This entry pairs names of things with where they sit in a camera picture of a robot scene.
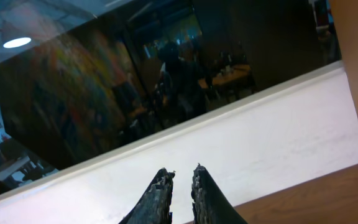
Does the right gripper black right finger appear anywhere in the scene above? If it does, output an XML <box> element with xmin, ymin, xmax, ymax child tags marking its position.
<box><xmin>191</xmin><ymin>164</ymin><xmax>247</xmax><ymax>224</ymax></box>

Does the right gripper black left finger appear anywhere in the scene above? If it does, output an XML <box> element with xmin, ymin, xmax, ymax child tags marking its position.
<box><xmin>119</xmin><ymin>168</ymin><xmax>175</xmax><ymax>224</ymax></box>

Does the dark glass window panel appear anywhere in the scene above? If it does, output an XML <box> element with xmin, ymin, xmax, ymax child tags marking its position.
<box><xmin>0</xmin><ymin>0</ymin><xmax>342</xmax><ymax>170</ymax></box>

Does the round ceiling lamp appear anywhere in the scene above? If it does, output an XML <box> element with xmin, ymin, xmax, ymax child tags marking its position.
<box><xmin>3</xmin><ymin>37</ymin><xmax>32</xmax><ymax>49</ymax></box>

